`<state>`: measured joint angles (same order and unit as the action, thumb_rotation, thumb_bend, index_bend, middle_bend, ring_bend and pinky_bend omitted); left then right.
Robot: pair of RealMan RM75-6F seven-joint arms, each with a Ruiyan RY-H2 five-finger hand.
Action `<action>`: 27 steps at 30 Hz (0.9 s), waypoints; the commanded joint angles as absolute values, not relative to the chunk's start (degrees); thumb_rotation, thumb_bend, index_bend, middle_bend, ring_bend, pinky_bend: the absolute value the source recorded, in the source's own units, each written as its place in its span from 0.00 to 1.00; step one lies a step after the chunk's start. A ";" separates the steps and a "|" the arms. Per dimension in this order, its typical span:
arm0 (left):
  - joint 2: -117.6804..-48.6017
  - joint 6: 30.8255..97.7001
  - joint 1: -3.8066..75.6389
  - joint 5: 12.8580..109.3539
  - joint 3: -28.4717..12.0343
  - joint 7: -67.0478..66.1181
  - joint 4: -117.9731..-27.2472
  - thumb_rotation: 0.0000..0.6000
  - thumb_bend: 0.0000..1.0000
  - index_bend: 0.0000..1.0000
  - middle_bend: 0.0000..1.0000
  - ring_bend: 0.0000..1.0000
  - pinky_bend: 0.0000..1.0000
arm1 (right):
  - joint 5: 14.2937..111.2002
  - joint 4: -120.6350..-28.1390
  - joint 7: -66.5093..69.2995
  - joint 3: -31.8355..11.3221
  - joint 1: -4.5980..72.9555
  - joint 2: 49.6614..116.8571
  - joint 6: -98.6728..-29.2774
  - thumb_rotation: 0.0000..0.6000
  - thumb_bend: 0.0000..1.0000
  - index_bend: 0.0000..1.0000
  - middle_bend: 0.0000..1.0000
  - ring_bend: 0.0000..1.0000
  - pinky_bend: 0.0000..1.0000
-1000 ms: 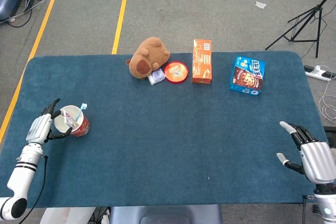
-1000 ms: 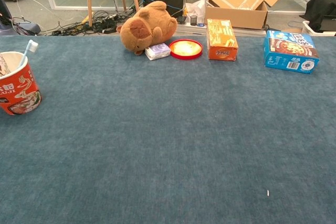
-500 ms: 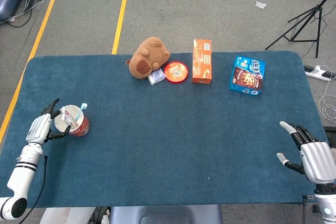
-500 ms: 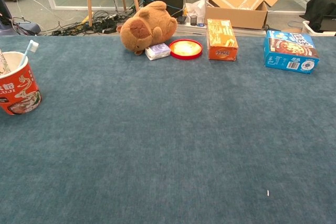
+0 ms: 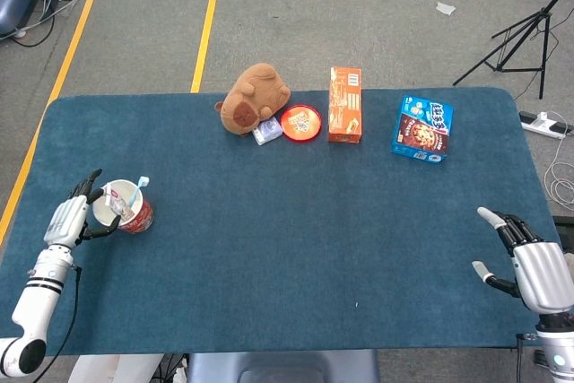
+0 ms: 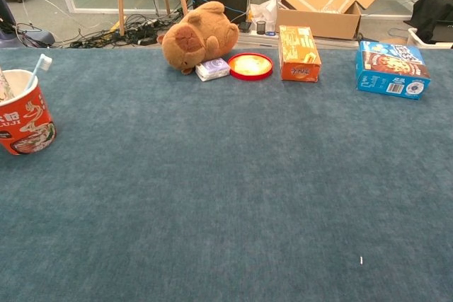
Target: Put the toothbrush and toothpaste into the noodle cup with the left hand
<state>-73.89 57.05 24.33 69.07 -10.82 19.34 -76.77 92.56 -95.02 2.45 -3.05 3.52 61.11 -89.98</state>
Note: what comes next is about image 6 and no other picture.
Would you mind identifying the light blue toothbrush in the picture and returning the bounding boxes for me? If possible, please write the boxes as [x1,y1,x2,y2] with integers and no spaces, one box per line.
[23,53,53,93]

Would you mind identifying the white toothpaste tube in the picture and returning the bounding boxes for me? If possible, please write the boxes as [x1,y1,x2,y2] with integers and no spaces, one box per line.
[0,66,15,102]

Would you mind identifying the blue table cloth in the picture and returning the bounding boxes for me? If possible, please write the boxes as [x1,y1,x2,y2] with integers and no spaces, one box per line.
[0,45,453,302]

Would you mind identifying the purple tissue pack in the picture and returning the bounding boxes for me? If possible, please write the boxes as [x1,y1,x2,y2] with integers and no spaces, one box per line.
[195,57,231,83]

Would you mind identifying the red round lid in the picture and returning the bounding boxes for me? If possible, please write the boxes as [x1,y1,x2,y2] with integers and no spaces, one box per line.
[227,52,274,81]

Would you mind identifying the brown capybara plush toy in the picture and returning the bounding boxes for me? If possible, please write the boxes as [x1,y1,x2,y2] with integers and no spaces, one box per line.
[156,1,240,76]

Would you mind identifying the orange cracker box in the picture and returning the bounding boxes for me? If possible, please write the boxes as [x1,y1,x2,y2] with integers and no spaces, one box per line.
[277,25,322,83]

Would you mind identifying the white plastic bag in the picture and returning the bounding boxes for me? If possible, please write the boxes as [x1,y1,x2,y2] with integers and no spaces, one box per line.
[249,0,280,33]

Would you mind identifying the open brown cardboard box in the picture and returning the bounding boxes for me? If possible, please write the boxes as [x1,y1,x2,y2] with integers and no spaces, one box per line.
[260,0,387,40]

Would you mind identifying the blue cookie box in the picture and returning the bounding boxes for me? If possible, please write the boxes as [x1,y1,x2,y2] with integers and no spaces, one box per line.
[355,40,432,100]

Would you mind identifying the red paper noodle cup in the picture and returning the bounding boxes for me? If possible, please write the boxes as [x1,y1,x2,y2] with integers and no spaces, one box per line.
[0,69,58,156]

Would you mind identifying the white plastic bin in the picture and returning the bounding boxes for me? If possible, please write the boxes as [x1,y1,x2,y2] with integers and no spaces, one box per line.
[406,28,453,50]

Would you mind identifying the black cloth covered object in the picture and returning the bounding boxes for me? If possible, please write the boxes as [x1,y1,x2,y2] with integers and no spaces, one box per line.
[412,0,453,44]

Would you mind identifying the dark blue grey machine base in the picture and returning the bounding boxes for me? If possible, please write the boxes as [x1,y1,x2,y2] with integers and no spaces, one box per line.
[0,0,56,49]

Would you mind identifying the black floor cable tangle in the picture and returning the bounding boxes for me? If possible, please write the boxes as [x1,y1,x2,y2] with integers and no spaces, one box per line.
[16,13,188,50]

